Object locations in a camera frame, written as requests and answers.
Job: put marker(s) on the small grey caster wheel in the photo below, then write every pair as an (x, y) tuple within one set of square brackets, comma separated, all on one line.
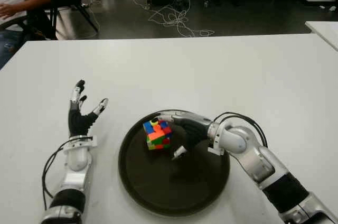
[(206, 4)]

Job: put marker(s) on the neighbouring white table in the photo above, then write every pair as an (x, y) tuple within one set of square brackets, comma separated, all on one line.
[(326, 33)]

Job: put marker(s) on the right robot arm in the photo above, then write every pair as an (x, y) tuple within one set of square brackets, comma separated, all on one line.
[(264, 163)]

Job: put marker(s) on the dark brown round plate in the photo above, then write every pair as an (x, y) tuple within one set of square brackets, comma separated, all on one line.
[(163, 181)]

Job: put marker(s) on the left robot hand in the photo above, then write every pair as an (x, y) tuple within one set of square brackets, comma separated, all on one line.
[(78, 125)]

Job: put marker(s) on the multicoloured Rubik's cube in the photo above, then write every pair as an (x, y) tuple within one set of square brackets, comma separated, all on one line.
[(158, 135)]

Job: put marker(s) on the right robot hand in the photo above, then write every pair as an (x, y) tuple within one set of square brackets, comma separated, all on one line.
[(195, 129)]

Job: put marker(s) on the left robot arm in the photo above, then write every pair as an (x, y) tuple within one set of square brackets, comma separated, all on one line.
[(78, 155)]

